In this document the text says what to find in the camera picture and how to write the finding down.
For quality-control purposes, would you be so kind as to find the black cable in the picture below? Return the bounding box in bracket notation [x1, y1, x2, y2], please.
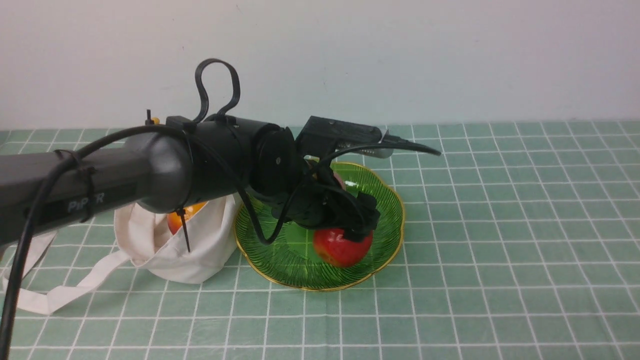
[0, 58, 442, 360]

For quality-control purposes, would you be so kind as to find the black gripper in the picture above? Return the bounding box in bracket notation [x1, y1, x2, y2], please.
[270, 166, 381, 243]

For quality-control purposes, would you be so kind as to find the pink peach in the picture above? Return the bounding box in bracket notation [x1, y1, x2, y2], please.
[333, 172, 346, 191]

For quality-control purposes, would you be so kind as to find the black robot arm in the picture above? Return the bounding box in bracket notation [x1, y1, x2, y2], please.
[1, 116, 380, 246]

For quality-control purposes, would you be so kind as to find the white cloth tote bag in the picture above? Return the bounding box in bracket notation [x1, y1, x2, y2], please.
[17, 194, 242, 316]

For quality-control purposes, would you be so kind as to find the red apple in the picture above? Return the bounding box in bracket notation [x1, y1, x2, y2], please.
[312, 228, 374, 268]

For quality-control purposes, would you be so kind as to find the green glass plate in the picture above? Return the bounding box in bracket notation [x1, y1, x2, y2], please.
[234, 162, 406, 292]

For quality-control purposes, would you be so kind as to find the green checkered tablecloth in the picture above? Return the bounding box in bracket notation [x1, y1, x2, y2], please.
[10, 120, 640, 360]

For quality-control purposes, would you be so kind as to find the orange fruit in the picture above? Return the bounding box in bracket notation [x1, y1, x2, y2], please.
[166, 202, 206, 236]

